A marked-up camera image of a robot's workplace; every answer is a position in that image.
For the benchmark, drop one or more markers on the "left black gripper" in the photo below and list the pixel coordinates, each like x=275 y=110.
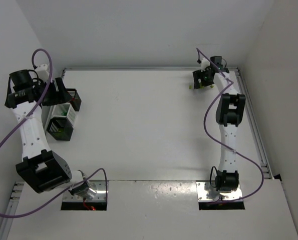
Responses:
x=57 y=92

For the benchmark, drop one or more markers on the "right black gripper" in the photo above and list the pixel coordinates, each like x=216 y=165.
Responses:
x=200 y=78

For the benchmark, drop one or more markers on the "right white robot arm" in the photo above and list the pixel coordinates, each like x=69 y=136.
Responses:
x=229 y=115

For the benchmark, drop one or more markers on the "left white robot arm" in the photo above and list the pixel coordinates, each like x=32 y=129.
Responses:
x=41 y=107

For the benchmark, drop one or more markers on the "black slotted container far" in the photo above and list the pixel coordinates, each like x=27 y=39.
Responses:
x=75 y=99

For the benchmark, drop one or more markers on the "black slotted container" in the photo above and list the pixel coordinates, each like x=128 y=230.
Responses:
x=75 y=99
x=57 y=123

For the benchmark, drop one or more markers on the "white slotted container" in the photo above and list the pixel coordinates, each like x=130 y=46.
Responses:
x=64 y=108

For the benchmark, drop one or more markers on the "black slotted container near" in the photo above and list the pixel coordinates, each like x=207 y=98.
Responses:
x=57 y=123

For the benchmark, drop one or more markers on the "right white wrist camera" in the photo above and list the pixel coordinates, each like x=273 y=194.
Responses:
x=204 y=64

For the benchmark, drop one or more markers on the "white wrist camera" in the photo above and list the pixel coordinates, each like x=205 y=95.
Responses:
x=204 y=64
x=43 y=71

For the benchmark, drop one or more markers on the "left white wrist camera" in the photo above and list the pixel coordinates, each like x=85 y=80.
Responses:
x=43 y=71

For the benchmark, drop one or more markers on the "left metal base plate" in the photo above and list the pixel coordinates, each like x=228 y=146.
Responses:
x=94 y=191

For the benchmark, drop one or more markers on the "metal base plate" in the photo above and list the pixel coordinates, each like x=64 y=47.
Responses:
x=94 y=191
x=206 y=193

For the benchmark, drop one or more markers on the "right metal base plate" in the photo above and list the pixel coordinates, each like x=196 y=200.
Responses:
x=206 y=193

